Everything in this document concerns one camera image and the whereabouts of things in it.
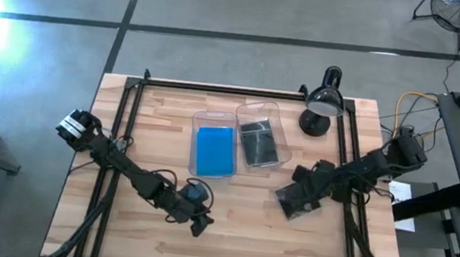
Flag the black aluminium rig frame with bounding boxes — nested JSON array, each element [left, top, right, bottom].
[[39, 59, 422, 257]]

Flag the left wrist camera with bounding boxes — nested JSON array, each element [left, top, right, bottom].
[[181, 179, 212, 207]]

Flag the blue jewel case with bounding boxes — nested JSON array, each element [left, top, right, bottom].
[[192, 123, 240, 181]]

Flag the white paper sheet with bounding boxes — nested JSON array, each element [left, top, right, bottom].
[[383, 179, 422, 233]]

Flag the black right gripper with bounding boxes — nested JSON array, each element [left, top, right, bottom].
[[288, 163, 353, 215]]

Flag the clear plastic bin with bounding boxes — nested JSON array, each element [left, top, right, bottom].
[[185, 107, 244, 182], [229, 97, 298, 179]]

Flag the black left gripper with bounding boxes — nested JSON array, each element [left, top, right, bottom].
[[158, 191, 218, 240]]

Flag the yellow cable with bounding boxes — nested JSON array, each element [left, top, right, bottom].
[[391, 89, 441, 143]]

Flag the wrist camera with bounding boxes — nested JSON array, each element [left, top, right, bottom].
[[312, 158, 338, 179], [181, 179, 212, 207]]

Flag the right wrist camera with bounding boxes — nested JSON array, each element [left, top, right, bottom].
[[312, 158, 338, 179]]

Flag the black desk lamp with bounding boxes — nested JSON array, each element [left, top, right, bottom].
[[296, 62, 350, 140]]

